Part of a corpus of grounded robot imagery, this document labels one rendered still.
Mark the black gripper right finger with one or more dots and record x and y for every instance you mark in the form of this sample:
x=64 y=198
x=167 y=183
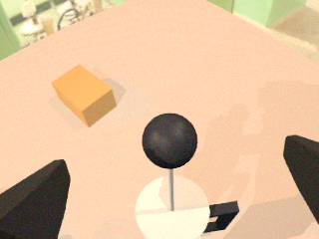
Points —
x=302 y=159

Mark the white french press with black knob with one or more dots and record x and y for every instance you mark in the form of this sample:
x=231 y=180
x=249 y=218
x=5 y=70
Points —
x=173 y=207

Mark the orange rectangular block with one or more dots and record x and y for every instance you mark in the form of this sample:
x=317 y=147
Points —
x=85 y=95

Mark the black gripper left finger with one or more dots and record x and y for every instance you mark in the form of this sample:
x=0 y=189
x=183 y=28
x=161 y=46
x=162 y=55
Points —
x=34 y=208

